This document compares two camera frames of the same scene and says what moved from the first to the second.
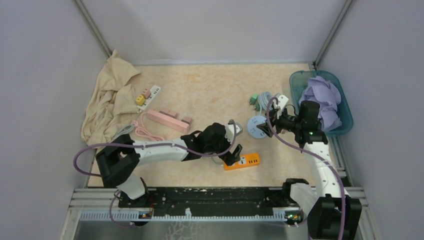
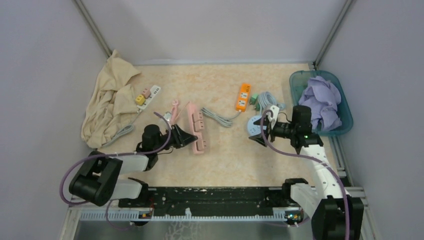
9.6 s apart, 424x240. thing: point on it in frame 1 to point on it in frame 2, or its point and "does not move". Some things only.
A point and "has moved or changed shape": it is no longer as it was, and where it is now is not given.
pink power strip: x=168 y=121 to x=195 y=128
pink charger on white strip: x=147 y=93 does not move
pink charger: x=165 y=111 to x=197 y=116
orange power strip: x=246 y=160 to x=243 y=97
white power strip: x=154 y=90 does not move
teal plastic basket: x=298 y=81 does not move
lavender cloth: x=328 y=96 does not move
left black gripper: x=229 y=158 to x=182 y=138
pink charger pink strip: x=172 y=113 to x=198 y=125
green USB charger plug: x=253 y=99 does not move
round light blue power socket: x=252 y=127 does not move
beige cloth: x=112 y=102 does not move
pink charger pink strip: x=187 y=119 has moved or changed shape
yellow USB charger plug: x=140 y=100 does not move
